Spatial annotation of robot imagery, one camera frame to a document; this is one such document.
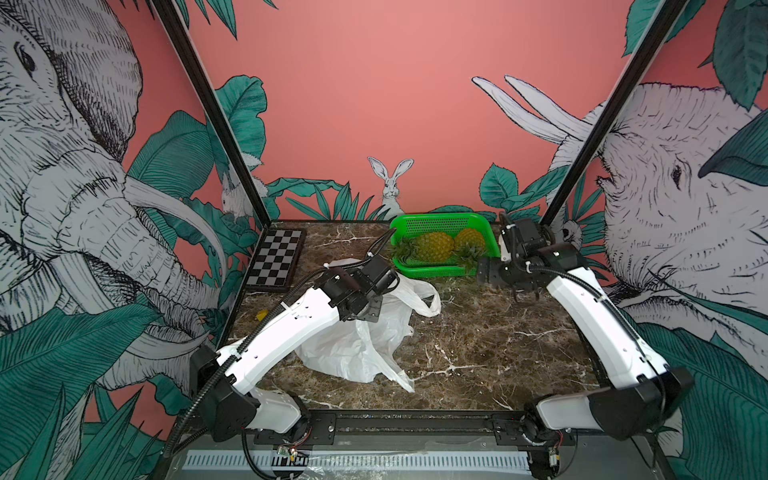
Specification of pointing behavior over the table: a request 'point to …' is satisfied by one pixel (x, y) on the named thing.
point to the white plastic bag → (362, 350)
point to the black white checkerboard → (274, 266)
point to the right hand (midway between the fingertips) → (488, 270)
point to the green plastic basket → (451, 223)
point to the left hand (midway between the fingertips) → (369, 304)
